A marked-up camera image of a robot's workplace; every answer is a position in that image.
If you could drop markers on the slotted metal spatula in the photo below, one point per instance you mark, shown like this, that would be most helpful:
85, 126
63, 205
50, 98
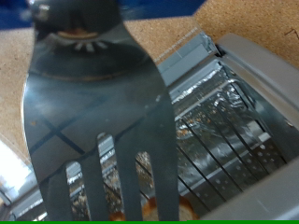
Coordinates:
93, 109

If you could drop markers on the blue spatula grip block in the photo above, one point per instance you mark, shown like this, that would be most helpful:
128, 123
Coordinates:
162, 7

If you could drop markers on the foil-lined crumb tray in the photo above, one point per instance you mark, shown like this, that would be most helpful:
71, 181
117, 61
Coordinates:
199, 90

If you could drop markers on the white bread slice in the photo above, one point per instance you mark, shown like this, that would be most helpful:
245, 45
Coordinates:
187, 211

